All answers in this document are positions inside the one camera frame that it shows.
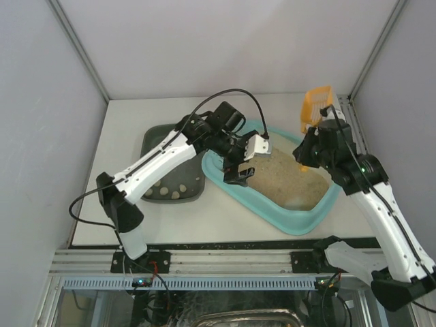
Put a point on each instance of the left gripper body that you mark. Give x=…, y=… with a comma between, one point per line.
x=235, y=163

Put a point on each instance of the aluminium mounting rail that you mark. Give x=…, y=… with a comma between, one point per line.
x=186, y=262

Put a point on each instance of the metal bowl below table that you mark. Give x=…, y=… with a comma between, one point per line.
x=282, y=316

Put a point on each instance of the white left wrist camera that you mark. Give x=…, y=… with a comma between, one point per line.
x=257, y=146

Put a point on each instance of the orange litter scoop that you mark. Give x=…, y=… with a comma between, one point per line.
x=314, y=100

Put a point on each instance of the teal litter box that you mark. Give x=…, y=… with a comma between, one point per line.
x=288, y=221

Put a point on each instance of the beige cat litter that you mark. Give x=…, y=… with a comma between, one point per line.
x=279, y=178

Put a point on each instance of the blue slotted cable duct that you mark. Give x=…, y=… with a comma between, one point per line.
x=191, y=283

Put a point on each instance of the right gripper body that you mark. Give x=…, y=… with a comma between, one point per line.
x=309, y=137

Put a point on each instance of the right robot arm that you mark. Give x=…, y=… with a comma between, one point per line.
x=407, y=272

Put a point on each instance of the dark grey plastic tray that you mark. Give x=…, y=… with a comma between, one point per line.
x=189, y=173

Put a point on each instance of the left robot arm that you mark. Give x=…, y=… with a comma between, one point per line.
x=194, y=134

